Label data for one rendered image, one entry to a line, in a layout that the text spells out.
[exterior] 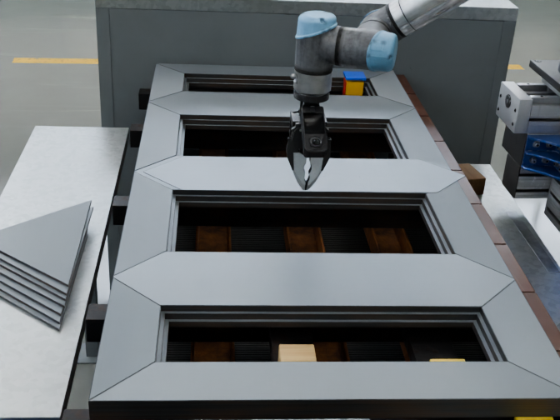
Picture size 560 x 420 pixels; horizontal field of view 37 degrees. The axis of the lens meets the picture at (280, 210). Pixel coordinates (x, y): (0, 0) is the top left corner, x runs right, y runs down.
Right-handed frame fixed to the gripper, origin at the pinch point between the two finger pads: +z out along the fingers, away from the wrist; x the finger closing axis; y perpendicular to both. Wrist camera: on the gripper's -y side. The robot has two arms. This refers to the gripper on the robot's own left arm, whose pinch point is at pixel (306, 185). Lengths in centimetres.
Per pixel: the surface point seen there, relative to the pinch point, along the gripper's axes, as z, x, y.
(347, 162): 5.8, -12.6, 25.0
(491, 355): 8, -27, -46
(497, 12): -12, -68, 99
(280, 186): 5.8, 4.3, 11.4
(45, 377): 16, 47, -42
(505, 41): -4, -73, 99
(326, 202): 8.2, -5.8, 8.3
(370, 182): 5.8, -16.4, 13.8
